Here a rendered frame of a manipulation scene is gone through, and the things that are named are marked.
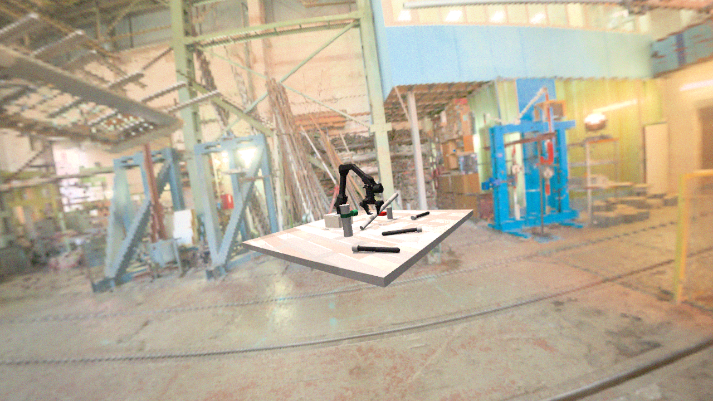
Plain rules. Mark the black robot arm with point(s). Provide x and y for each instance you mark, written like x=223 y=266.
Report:
x=368 y=180

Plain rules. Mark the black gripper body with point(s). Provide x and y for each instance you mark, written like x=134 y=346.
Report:
x=377 y=203

